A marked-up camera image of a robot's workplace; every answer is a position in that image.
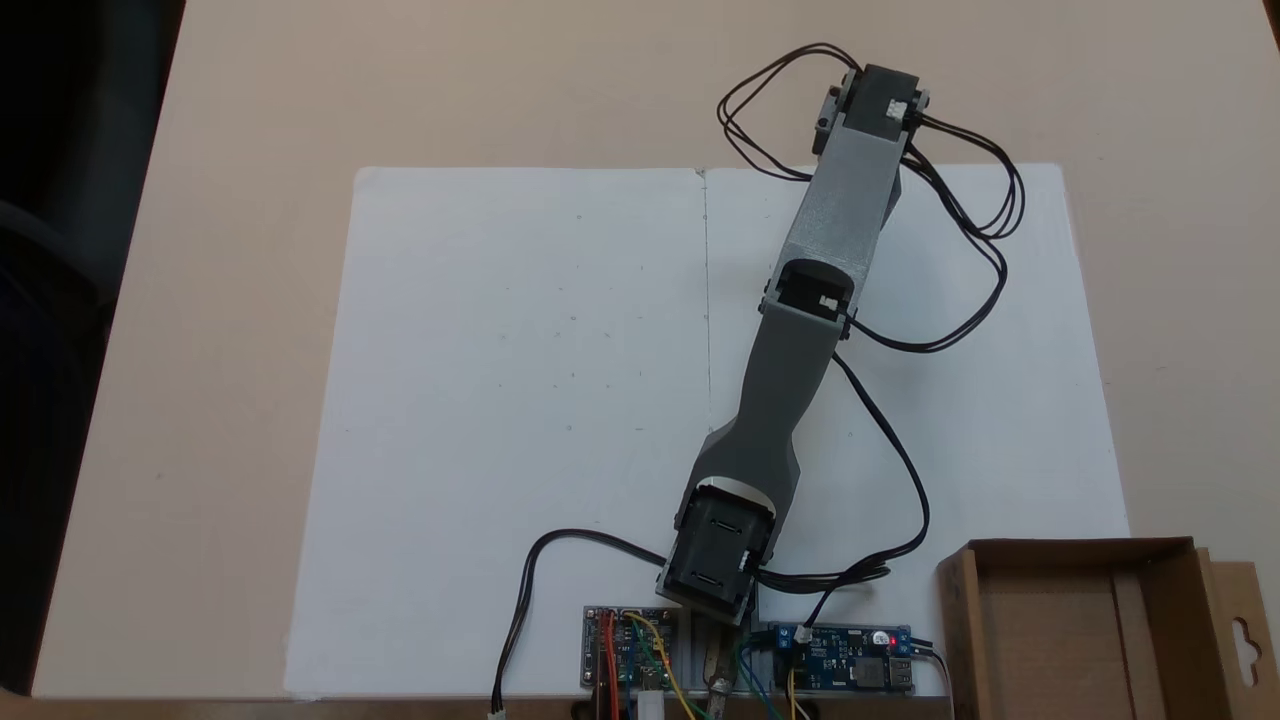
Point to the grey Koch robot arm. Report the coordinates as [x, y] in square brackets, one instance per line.
[790, 400]

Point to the white paper sheet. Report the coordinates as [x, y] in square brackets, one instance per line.
[500, 420]
[1000, 450]

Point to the open brown cardboard box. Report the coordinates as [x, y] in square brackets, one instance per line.
[1060, 630]

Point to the blue circuit board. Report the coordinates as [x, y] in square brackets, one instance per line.
[845, 658]

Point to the white usb plug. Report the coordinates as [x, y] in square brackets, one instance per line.
[650, 706]

